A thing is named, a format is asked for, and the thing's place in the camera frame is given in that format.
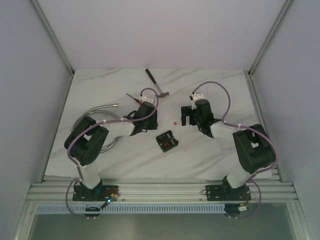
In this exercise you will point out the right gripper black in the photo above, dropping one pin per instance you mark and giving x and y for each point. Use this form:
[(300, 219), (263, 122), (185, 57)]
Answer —
[(187, 111)]

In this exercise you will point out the aluminium front rail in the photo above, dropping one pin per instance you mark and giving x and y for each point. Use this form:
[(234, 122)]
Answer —
[(160, 191)]

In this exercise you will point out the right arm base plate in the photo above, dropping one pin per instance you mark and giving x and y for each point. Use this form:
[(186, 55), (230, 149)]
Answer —
[(215, 193)]

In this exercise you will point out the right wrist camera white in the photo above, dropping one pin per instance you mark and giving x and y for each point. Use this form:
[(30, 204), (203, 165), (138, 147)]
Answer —
[(195, 97)]

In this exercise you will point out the black fuse box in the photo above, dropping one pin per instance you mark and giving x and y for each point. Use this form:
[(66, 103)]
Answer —
[(167, 141)]

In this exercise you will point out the slotted cable duct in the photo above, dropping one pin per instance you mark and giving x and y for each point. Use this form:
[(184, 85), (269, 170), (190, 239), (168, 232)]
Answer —
[(133, 208)]

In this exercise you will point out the left aluminium frame post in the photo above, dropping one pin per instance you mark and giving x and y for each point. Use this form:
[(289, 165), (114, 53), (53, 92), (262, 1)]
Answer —
[(52, 36)]

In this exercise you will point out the red handled screwdriver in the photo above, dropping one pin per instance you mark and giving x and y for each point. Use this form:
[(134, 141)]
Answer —
[(135, 99)]

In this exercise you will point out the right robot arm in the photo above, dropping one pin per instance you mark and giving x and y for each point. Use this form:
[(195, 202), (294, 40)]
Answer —
[(254, 149)]

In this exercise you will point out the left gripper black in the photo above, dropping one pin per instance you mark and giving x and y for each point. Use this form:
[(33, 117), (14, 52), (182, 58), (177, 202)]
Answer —
[(152, 122)]

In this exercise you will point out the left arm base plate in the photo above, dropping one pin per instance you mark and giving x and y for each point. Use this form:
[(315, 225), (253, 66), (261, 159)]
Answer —
[(98, 194)]

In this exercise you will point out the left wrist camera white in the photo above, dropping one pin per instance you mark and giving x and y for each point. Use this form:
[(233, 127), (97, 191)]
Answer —
[(146, 99)]

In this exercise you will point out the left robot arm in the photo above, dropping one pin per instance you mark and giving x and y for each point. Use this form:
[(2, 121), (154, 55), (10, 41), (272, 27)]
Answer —
[(85, 142)]

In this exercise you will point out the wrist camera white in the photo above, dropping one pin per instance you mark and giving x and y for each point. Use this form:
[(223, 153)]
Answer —
[(195, 97), (146, 99)]

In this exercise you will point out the aluminium frame post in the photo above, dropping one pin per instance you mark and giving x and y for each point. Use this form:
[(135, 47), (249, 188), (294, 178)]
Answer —
[(276, 26), (52, 36)]

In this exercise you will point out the right aluminium frame post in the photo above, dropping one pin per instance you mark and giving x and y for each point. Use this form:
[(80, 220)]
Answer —
[(276, 26)]

